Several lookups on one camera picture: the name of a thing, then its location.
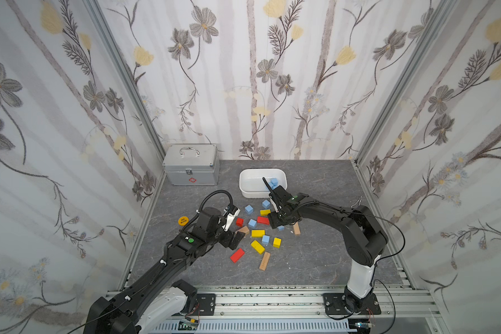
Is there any white vented cable duct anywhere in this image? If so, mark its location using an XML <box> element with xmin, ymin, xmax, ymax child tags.
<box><xmin>149</xmin><ymin>319</ymin><xmax>357</xmax><ymax>333</ymax></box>

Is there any yellow flat block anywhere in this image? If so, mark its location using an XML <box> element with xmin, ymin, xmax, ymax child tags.
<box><xmin>251</xmin><ymin>230</ymin><xmax>266</xmax><ymax>238</ymax></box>

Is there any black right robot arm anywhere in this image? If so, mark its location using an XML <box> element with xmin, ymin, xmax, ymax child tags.
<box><xmin>267</xmin><ymin>186</ymin><xmax>388</xmax><ymax>314</ymax></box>

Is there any white plastic tub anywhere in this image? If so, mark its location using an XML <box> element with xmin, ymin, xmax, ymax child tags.
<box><xmin>239</xmin><ymin>168</ymin><xmax>288</xmax><ymax>198</ymax></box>

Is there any yellow long block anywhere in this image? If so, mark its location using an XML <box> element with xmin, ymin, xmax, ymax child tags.
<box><xmin>251</xmin><ymin>240</ymin><xmax>265</xmax><ymax>255</ymax></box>

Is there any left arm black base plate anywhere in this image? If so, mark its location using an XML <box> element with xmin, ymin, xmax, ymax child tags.
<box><xmin>180</xmin><ymin>294</ymin><xmax>217</xmax><ymax>317</ymax></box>

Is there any silver first aid case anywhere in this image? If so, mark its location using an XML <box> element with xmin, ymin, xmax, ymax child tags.
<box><xmin>162</xmin><ymin>143</ymin><xmax>220</xmax><ymax>186</ymax></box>

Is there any red rectangular block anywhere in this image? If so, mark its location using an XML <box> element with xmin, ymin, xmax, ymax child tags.
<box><xmin>257</xmin><ymin>217</ymin><xmax>270</xmax><ymax>225</ymax></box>

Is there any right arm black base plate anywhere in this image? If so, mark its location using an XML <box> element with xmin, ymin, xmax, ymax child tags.
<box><xmin>323</xmin><ymin>292</ymin><xmax>381</xmax><ymax>316</ymax></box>

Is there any natural wood long block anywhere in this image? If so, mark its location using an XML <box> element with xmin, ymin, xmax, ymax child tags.
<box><xmin>293</xmin><ymin>223</ymin><xmax>301</xmax><ymax>236</ymax></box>
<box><xmin>259</xmin><ymin>252</ymin><xmax>271</xmax><ymax>271</ymax></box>

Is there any yellow big blind chip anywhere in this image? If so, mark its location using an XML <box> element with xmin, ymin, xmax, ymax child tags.
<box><xmin>178</xmin><ymin>216</ymin><xmax>189</xmax><ymax>226</ymax></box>

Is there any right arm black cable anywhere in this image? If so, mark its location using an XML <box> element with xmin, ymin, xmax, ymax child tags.
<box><xmin>262</xmin><ymin>177</ymin><xmax>406</xmax><ymax>334</ymax></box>

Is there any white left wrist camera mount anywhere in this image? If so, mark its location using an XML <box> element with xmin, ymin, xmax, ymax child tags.
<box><xmin>224</xmin><ymin>204</ymin><xmax>240</xmax><ymax>231</ymax></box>

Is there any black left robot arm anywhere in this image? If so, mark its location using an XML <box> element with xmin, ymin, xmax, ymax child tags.
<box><xmin>83</xmin><ymin>205</ymin><xmax>244</xmax><ymax>333</ymax></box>

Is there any yellow cube block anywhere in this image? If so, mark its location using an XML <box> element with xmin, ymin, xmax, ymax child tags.
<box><xmin>273</xmin><ymin>237</ymin><xmax>282</xmax><ymax>249</ymax></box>

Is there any red long block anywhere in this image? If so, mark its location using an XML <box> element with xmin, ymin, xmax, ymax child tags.
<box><xmin>230</xmin><ymin>249</ymin><xmax>245</xmax><ymax>264</ymax></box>

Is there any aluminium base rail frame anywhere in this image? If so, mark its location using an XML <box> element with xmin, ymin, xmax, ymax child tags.
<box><xmin>95</xmin><ymin>284</ymin><xmax>443</xmax><ymax>334</ymax></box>

